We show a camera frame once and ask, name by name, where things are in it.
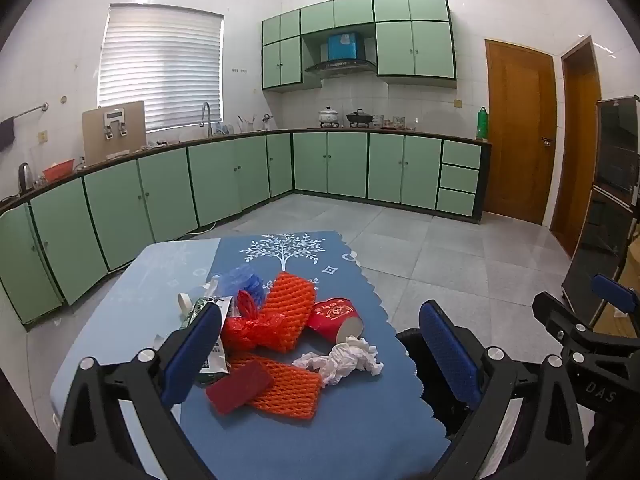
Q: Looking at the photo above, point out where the drink carton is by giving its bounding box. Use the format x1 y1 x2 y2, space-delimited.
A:
199 337 232 386

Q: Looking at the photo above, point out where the cardboard box with white labels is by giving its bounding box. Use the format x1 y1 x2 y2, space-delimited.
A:
82 100 147 167

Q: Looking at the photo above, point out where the blue hood chimney cover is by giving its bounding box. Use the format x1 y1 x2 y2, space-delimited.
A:
327 32 360 61

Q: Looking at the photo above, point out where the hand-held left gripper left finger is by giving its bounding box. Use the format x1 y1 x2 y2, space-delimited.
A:
56 302 223 480

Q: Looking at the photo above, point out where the white window blind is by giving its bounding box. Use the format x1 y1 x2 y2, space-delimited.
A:
97 4 224 134

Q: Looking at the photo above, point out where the green wall cabinet unit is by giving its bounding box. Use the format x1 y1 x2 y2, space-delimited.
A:
261 0 458 93

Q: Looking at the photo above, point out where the green base cabinet run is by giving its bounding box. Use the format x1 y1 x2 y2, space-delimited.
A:
0 130 493 328

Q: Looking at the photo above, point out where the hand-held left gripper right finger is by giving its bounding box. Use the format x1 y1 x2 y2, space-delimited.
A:
418 300 586 480

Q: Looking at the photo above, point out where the red mesh net bag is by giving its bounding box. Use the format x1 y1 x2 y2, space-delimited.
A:
221 290 281 348

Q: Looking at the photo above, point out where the black trash bin with liner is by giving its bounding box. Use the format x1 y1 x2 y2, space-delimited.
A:
395 327 483 438

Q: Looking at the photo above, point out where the blue plastic bag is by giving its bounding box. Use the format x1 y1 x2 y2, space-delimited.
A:
218 264 265 306

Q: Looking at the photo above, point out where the black range hood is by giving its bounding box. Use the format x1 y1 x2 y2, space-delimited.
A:
305 57 377 79

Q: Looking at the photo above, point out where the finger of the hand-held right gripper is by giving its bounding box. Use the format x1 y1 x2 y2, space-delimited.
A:
591 274 640 333
531 290 640 366

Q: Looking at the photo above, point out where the white tissue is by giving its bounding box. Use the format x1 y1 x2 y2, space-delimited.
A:
292 336 385 388

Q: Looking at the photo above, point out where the red paper cup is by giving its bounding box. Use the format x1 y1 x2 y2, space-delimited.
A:
306 297 366 344

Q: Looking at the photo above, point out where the red plastic basin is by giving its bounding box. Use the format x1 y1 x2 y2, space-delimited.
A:
42 159 75 183

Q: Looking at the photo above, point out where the steel towel rail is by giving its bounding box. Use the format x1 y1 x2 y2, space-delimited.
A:
0 102 50 124

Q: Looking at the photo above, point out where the thick orange foam fruit net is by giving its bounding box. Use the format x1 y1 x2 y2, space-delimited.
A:
252 271 317 353

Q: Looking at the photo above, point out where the blue tablecloth covered table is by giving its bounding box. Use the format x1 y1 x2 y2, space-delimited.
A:
179 231 451 480

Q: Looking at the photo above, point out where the small green white box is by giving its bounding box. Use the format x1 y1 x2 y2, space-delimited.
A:
192 294 235 322

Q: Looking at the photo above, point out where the narrow wooden door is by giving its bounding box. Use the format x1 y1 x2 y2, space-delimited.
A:
550 36 604 259

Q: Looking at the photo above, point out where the wooden door with handle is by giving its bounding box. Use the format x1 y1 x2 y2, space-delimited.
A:
484 39 558 226

